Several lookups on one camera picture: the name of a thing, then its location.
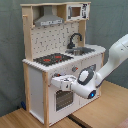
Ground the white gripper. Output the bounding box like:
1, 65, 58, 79
51, 75, 76, 91

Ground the white oven door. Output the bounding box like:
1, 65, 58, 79
49, 85, 79, 125

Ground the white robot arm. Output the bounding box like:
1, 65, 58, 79
51, 34, 128, 99

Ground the wooden toy kitchen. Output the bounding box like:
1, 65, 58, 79
22, 2, 105, 128

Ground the right stove knob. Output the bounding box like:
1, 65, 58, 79
72, 66, 78, 72

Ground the black toy stovetop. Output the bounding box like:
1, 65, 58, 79
34, 53, 71, 66

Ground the grey toy sink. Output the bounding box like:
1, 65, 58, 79
66, 47, 94, 56

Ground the black toy faucet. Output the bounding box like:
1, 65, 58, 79
67, 33, 82, 49

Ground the grey range hood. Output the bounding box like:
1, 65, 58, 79
35, 5, 64, 27

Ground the toy microwave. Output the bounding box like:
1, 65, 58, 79
67, 3, 90, 21

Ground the green backdrop curtain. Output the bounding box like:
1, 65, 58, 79
0, 0, 128, 117

